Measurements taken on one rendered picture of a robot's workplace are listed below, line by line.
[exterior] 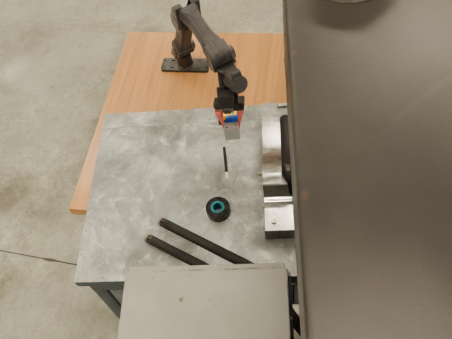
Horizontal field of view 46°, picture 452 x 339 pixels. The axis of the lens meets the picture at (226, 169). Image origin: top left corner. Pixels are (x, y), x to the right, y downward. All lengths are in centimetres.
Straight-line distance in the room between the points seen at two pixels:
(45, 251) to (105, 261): 110
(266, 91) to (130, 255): 82
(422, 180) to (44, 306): 245
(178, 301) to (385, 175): 61
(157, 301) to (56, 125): 245
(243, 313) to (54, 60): 297
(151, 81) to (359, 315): 191
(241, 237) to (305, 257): 136
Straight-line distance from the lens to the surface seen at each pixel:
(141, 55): 235
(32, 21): 411
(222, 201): 179
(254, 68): 220
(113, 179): 198
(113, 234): 186
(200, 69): 221
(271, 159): 177
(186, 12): 181
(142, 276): 101
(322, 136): 46
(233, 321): 95
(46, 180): 313
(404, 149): 46
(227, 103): 168
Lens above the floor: 237
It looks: 56 degrees down
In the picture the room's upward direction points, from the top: 12 degrees counter-clockwise
